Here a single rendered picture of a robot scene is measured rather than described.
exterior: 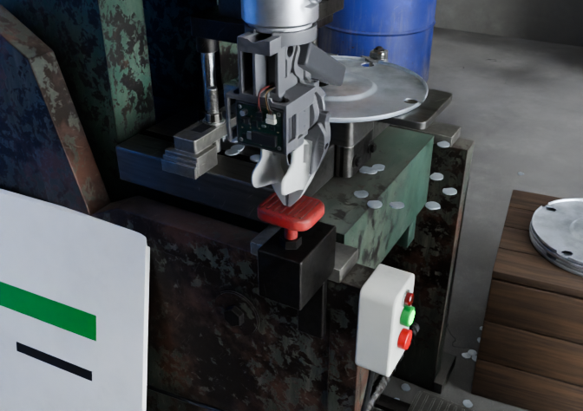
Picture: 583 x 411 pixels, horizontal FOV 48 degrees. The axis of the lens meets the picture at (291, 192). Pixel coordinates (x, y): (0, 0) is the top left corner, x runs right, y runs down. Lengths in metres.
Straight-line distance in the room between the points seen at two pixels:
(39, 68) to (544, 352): 1.13
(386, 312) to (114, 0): 0.61
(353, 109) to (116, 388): 0.64
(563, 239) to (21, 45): 1.12
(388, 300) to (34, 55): 0.64
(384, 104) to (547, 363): 0.76
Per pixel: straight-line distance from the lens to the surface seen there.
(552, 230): 1.53
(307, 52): 0.66
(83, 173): 1.11
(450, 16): 4.49
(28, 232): 1.23
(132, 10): 1.09
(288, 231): 0.77
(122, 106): 1.10
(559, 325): 1.47
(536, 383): 1.57
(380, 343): 0.89
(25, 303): 1.29
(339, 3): 1.05
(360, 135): 1.05
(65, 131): 1.10
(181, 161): 0.95
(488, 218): 2.29
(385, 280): 0.87
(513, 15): 4.39
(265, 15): 0.62
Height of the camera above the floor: 1.14
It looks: 29 degrees down
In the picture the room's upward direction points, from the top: straight up
